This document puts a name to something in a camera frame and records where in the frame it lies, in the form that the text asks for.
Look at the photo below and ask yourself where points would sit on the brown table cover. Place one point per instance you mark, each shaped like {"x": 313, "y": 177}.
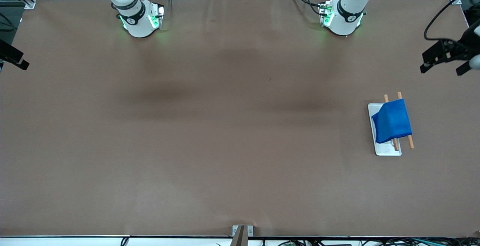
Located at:
{"x": 240, "y": 163}

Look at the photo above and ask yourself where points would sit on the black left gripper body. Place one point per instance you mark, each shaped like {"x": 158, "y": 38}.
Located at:
{"x": 459, "y": 49}

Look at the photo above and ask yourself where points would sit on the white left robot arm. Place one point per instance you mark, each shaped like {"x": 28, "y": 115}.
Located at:
{"x": 347, "y": 17}

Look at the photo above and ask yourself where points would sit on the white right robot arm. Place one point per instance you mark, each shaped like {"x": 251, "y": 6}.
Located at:
{"x": 135, "y": 21}

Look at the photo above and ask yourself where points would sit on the white towel rack wooden bars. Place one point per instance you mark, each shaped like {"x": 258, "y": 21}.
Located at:
{"x": 386, "y": 149}

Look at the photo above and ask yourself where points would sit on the blue towel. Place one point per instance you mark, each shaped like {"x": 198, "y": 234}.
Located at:
{"x": 392, "y": 122}

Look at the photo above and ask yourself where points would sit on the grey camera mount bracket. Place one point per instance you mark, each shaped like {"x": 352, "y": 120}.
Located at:
{"x": 240, "y": 234}

